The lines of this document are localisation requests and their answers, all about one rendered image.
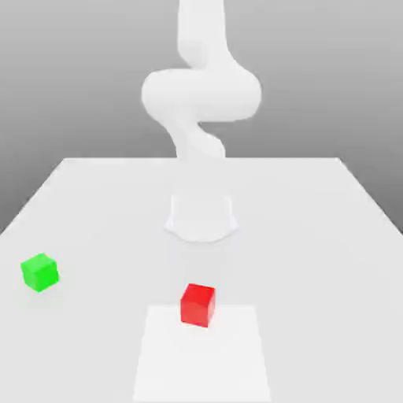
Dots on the small red cube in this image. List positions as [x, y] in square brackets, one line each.
[197, 305]

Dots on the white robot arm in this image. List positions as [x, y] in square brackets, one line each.
[201, 94]

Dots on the small green cube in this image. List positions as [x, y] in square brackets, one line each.
[39, 272]

